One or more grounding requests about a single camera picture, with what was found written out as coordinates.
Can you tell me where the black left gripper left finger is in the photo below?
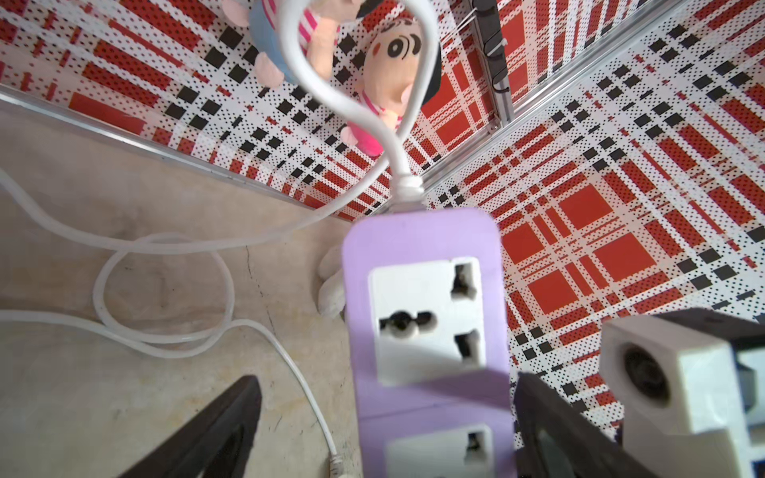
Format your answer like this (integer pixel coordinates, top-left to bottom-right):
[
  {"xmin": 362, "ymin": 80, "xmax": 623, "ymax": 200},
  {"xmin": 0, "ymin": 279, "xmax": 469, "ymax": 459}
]
[{"xmin": 123, "ymin": 376, "xmax": 262, "ymax": 477}]

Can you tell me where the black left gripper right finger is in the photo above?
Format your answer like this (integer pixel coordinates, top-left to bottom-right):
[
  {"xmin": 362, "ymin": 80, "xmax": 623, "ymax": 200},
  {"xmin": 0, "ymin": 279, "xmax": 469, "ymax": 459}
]
[{"xmin": 514, "ymin": 372, "xmax": 653, "ymax": 478}]

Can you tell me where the purple power strip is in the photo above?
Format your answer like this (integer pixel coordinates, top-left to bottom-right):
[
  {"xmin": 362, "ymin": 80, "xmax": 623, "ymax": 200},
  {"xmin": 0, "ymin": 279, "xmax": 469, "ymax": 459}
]
[{"xmin": 342, "ymin": 208, "xmax": 517, "ymax": 477}]

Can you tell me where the white power strip cord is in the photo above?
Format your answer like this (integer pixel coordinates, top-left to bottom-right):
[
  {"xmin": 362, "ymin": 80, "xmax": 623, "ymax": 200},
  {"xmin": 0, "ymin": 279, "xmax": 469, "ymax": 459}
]
[{"xmin": 0, "ymin": 0, "xmax": 442, "ymax": 478}]

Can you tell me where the pink skirt hanging doll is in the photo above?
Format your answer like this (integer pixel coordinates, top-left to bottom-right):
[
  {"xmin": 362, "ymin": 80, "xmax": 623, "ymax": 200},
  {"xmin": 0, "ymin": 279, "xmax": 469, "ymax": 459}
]
[{"xmin": 341, "ymin": 18, "xmax": 442, "ymax": 159}]

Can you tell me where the blue shorts hanging doll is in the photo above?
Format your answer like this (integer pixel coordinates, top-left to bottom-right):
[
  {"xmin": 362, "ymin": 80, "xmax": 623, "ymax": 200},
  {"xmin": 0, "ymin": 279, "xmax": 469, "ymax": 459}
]
[{"xmin": 220, "ymin": 0, "xmax": 381, "ymax": 89}]

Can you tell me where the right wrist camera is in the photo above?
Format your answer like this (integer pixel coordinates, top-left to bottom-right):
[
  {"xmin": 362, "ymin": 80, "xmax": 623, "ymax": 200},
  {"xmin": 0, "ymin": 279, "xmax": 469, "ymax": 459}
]
[{"xmin": 600, "ymin": 309, "xmax": 764, "ymax": 477}]

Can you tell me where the black hook rail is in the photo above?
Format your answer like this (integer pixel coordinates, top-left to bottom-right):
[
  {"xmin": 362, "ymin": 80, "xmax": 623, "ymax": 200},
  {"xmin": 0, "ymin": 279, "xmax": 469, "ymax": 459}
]
[{"xmin": 470, "ymin": 0, "xmax": 510, "ymax": 95}]

